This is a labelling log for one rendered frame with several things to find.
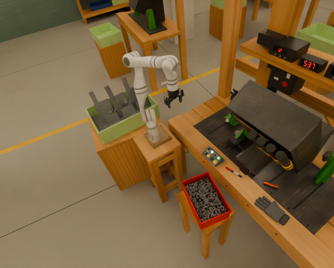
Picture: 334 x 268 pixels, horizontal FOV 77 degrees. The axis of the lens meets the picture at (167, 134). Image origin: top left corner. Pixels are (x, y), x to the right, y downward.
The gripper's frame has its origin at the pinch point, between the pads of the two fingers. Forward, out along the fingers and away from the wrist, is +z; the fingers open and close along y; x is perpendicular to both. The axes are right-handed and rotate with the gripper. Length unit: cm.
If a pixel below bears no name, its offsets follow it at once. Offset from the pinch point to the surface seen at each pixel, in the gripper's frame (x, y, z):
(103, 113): 73, -40, 37
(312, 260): -111, 7, 40
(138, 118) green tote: 46, -15, 39
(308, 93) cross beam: -48, 75, 2
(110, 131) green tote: 47, -43, 39
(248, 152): -52, 19, 17
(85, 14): 610, 91, 105
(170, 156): 2, -10, 56
